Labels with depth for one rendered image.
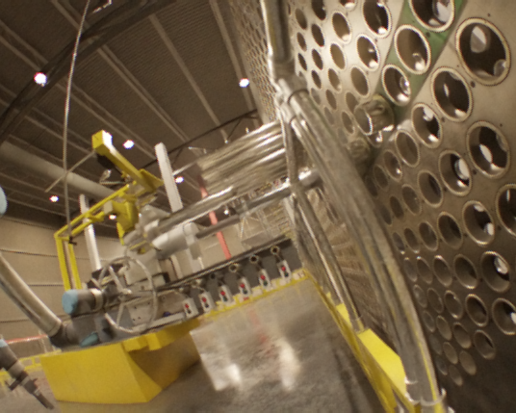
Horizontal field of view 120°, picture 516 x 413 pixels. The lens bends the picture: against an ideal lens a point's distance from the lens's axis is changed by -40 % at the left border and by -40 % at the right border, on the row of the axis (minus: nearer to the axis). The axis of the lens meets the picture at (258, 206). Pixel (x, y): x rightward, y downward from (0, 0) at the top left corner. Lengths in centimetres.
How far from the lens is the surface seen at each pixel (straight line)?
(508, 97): 105
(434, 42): 120
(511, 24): 99
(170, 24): 982
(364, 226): 32
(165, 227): 212
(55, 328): 106
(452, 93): 201
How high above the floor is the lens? 73
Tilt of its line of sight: 15 degrees up
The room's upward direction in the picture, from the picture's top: 24 degrees counter-clockwise
